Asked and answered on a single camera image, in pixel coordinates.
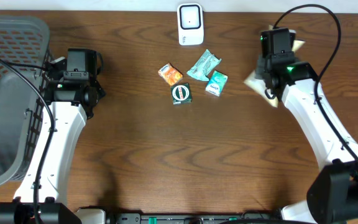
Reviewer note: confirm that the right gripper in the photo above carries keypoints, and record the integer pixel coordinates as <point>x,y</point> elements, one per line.
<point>260,66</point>

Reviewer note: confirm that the yellow white snack bag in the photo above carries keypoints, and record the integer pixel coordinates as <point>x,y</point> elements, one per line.
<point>258,85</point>

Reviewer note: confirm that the teal Kleenex tissue pack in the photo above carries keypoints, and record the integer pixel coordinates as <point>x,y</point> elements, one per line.
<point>216,83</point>

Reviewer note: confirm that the light green wrapper pack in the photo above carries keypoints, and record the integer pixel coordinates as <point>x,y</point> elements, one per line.
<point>205,64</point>

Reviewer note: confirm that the green round-logo box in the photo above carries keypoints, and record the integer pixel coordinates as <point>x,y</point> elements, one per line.
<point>181,94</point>

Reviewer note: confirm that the orange tissue pack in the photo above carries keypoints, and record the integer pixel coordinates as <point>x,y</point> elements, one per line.
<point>171,75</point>

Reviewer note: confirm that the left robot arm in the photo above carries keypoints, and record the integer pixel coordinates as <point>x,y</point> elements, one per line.
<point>69,98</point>

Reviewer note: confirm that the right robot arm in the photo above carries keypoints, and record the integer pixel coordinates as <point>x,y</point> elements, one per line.
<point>333,196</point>

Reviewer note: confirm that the grey plastic mesh basket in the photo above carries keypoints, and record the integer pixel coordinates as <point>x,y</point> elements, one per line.
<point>24,41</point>

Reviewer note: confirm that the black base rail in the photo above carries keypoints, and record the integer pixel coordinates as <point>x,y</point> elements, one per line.
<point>136,218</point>

